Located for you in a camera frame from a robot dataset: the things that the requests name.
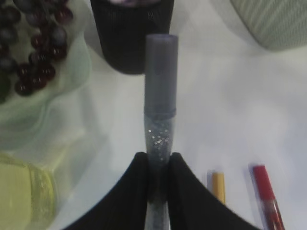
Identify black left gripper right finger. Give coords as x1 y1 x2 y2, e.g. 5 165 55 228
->
167 152 257 230

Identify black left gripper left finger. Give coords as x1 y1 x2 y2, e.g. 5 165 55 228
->
66 152 148 230

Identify gold glitter pen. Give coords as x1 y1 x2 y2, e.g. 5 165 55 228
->
212 172 226 205

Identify yellow tea bottle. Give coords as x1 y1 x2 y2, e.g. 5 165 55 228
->
0 153 56 230

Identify silver glitter pen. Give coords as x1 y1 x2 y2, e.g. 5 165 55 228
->
144 34 178 230

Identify purple artificial grape bunch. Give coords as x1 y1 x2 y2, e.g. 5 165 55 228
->
0 0 74 103

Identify pink scissors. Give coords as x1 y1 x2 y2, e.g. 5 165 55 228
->
109 0 160 7

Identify red glitter pen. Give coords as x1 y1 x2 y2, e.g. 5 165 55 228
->
252 165 285 230

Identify black mesh pen holder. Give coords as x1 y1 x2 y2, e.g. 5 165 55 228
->
90 0 174 75

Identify green woven plastic basket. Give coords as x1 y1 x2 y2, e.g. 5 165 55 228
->
231 0 307 51

